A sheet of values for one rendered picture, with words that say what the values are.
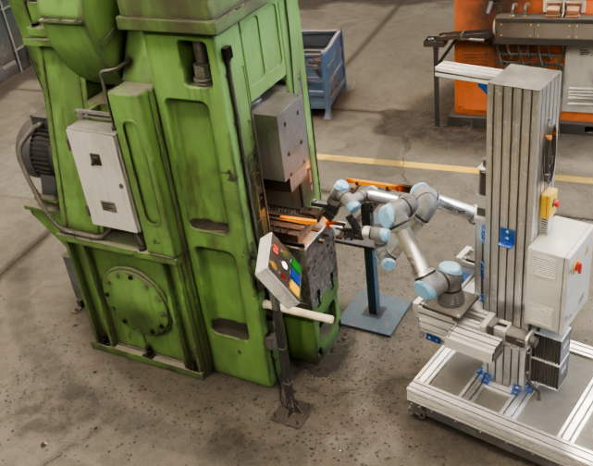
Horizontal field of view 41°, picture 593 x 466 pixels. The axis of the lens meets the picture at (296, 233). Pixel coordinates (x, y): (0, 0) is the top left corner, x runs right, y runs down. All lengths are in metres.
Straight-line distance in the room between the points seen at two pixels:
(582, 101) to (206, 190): 4.31
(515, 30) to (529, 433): 4.06
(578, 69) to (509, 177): 3.85
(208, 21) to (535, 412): 2.67
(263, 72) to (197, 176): 0.67
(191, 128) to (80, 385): 2.03
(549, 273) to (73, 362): 3.25
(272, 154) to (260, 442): 1.68
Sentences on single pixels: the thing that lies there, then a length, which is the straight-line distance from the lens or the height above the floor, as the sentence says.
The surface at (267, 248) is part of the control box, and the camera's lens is 4.20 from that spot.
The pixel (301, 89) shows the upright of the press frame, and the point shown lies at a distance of 4.79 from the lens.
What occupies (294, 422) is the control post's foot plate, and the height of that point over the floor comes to 0.01.
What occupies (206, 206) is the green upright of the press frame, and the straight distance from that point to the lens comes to 4.55.
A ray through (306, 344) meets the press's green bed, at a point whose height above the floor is 0.16.
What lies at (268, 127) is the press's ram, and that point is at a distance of 4.32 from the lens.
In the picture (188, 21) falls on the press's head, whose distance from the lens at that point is 3.94.
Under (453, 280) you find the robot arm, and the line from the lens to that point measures 4.20.
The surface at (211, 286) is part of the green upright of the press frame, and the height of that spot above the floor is 0.68.
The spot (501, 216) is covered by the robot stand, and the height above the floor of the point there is 1.34.
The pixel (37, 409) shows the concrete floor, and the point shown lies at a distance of 5.49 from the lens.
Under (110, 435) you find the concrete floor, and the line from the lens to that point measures 5.12.
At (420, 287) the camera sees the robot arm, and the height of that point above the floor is 1.01.
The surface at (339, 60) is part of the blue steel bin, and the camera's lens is 8.83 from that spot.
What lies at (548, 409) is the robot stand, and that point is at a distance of 4.66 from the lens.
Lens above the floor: 3.49
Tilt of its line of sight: 32 degrees down
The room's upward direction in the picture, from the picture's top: 8 degrees counter-clockwise
